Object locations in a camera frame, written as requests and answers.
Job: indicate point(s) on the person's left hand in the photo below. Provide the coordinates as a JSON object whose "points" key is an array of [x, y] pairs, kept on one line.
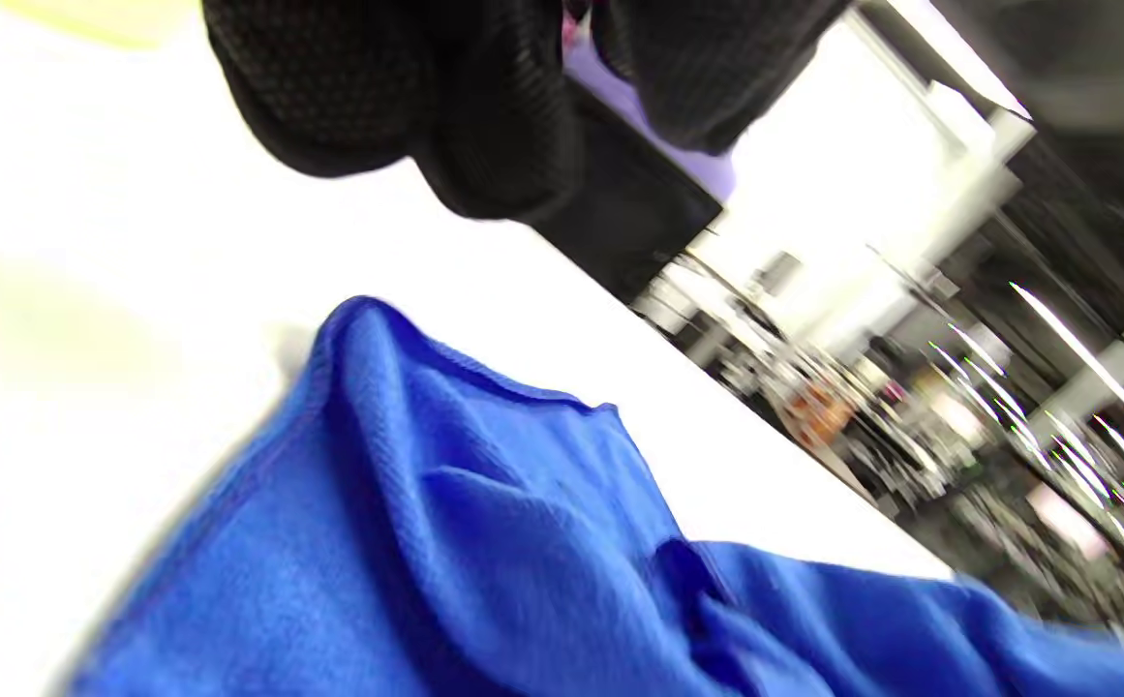
{"points": [[426, 87]]}

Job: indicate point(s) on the yellow perforated laundry basket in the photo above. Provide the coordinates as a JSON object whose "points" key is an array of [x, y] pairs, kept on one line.
{"points": [[106, 19]]}

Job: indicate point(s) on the blue towel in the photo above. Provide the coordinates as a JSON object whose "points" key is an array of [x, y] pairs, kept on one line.
{"points": [[484, 542]]}

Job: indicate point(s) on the black mesh office chair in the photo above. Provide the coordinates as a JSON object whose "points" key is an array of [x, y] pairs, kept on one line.
{"points": [[629, 213]]}

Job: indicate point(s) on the orange snack packet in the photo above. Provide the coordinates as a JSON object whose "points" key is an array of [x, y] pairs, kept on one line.
{"points": [[818, 416]]}

